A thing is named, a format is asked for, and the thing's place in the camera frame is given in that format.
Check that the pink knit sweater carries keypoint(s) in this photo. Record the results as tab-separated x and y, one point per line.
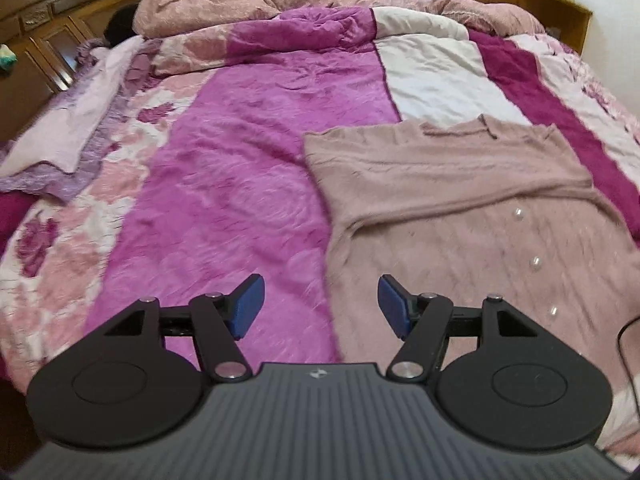
450	185

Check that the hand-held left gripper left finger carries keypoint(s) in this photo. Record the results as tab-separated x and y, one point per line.
247	305

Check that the teal small object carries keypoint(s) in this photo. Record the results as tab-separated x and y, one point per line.
6	57

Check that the magenta and white patchwork bedspread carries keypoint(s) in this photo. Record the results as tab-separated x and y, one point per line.
240	170

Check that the purple frilled pillow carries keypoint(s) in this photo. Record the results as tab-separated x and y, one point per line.
65	130

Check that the dark round object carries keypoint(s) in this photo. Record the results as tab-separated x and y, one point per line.
122	25

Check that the wooden headboard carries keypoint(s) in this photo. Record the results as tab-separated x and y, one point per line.
45	15

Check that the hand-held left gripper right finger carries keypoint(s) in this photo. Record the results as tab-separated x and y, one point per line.
395	310

